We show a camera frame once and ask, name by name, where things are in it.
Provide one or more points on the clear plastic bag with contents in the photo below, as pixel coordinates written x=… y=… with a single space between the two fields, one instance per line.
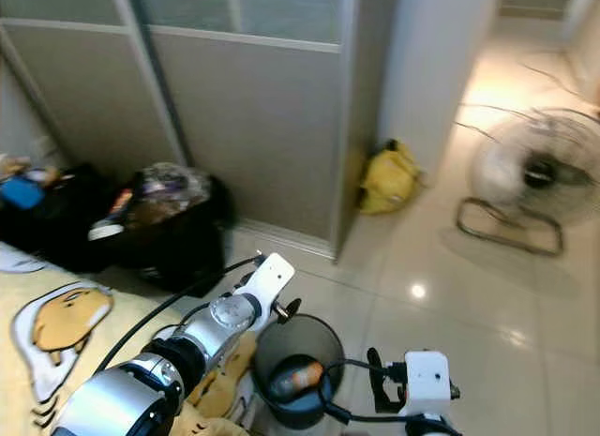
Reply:
x=173 y=187

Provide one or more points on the clear bottle with orange label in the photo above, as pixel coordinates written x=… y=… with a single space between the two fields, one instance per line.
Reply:
x=295 y=378

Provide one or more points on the blue box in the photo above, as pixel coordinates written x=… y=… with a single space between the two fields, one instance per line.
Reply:
x=22 y=192

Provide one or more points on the metal floor fan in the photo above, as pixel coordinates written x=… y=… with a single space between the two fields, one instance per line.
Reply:
x=539 y=169

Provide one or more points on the small white item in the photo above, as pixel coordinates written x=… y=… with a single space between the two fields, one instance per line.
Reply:
x=105 y=231

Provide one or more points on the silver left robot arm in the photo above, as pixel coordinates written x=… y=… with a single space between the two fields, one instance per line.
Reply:
x=122 y=403

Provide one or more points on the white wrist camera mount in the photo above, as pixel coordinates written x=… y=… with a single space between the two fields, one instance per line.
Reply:
x=272 y=275
x=427 y=375

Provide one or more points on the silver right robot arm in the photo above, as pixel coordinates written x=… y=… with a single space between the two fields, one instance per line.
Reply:
x=431 y=427

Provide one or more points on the yellow cartoon egg blanket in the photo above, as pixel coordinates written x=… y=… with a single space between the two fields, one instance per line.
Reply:
x=28 y=380

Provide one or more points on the grey sliding door wardrobe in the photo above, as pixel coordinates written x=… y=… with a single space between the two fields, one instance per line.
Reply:
x=262 y=127

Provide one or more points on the brown plush toy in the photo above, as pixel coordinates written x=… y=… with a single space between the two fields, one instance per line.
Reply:
x=14 y=166

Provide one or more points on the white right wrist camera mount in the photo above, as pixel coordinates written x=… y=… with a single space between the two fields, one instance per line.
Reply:
x=427 y=375

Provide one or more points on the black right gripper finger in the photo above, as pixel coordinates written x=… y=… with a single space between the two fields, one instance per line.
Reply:
x=377 y=375

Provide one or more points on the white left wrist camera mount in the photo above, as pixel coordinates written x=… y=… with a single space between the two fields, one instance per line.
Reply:
x=272 y=275

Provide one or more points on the black mesh wastebasket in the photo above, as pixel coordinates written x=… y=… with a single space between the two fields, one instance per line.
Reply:
x=323 y=352

